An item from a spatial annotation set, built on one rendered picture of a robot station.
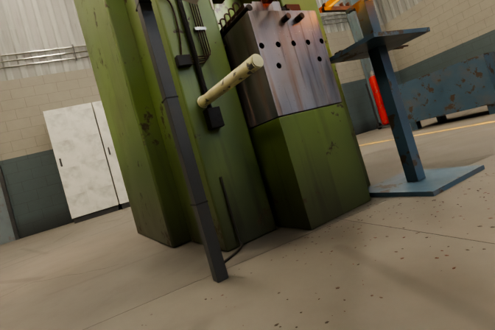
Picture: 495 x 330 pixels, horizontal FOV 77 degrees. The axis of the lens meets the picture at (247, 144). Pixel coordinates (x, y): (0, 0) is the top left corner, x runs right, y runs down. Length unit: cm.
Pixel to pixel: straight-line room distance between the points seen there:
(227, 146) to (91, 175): 527
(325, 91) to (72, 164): 559
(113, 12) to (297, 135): 117
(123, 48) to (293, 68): 91
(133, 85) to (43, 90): 584
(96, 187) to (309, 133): 547
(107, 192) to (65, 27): 361
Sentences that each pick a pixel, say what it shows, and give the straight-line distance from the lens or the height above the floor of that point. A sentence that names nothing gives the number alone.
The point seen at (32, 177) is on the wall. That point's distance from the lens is 731.
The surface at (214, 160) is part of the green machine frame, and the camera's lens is 131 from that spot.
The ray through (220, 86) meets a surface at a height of 62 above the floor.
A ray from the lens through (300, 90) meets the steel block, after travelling 137.
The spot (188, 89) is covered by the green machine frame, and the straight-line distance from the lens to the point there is 133.
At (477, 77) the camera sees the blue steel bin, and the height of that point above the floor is 47.
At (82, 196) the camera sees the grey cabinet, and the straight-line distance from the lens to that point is 649.
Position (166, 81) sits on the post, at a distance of 105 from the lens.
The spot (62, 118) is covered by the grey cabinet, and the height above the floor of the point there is 190.
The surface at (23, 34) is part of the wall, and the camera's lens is 799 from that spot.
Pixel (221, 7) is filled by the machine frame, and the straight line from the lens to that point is 203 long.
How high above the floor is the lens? 36
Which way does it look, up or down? 2 degrees up
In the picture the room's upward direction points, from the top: 16 degrees counter-clockwise
